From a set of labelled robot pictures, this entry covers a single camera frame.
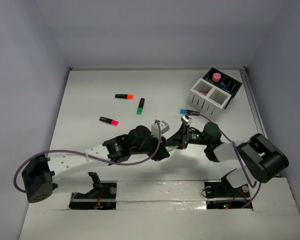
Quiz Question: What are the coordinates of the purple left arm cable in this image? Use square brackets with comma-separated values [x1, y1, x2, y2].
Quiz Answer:
[13, 121, 163, 193]

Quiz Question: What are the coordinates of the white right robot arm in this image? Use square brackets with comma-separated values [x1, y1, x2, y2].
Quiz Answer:
[165, 122, 289, 196]

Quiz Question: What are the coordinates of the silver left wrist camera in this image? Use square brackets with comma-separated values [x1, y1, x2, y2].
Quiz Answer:
[151, 121, 170, 138]

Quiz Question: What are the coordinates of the blue highlighter black body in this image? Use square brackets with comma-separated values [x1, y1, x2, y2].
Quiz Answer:
[180, 109, 200, 116]

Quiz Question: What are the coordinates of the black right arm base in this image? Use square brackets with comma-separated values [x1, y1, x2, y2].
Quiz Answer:
[201, 170, 251, 199]

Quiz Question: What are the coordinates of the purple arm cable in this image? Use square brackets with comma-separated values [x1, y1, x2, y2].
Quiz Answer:
[13, 121, 163, 193]
[187, 112, 262, 209]

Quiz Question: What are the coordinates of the white slotted organizer box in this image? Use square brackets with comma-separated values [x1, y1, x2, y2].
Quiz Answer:
[186, 78, 231, 120]

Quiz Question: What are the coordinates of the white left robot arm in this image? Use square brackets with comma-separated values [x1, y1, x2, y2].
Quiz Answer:
[17, 121, 170, 204]

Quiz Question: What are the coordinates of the black slotted organizer box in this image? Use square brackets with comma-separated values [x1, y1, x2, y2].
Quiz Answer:
[203, 67, 242, 109]

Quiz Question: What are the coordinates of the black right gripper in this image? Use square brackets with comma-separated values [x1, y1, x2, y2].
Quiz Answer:
[164, 122, 210, 149]

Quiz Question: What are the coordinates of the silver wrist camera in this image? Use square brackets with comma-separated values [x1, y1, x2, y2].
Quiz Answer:
[181, 113, 192, 126]
[151, 121, 170, 138]

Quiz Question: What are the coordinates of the green folding marker pen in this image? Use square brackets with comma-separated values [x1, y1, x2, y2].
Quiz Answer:
[166, 146, 178, 153]

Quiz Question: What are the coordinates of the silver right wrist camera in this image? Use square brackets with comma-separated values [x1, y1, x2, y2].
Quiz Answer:
[181, 113, 192, 126]

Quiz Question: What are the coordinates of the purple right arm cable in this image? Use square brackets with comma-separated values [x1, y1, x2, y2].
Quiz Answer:
[187, 112, 262, 209]

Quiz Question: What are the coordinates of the orange highlighter black body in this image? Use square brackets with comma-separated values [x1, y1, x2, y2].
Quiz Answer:
[115, 94, 134, 100]

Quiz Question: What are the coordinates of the green highlighter black body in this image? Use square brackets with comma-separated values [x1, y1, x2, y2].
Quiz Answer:
[136, 98, 145, 115]

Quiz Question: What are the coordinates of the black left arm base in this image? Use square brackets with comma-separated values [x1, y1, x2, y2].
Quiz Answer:
[68, 172, 117, 210]

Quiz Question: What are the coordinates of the pink highlighter black body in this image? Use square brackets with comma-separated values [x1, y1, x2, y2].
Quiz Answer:
[99, 116, 119, 126]

